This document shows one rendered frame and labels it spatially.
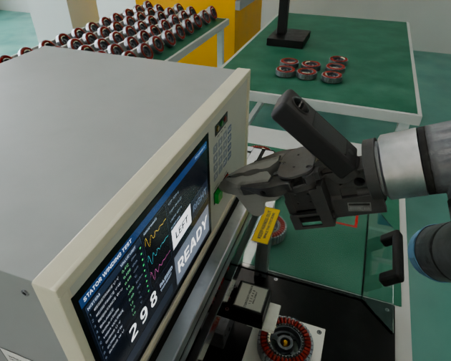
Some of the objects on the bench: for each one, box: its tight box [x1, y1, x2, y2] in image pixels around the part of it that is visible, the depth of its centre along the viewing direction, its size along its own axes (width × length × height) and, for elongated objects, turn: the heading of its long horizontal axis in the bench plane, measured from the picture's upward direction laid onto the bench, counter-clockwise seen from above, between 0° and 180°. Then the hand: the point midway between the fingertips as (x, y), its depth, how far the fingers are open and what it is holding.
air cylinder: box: [200, 312, 234, 349], centre depth 80 cm, size 5×8×6 cm
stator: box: [257, 316, 314, 361], centre depth 76 cm, size 11×11×4 cm
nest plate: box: [242, 315, 326, 361], centre depth 77 cm, size 15×15×1 cm
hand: (225, 180), depth 52 cm, fingers closed
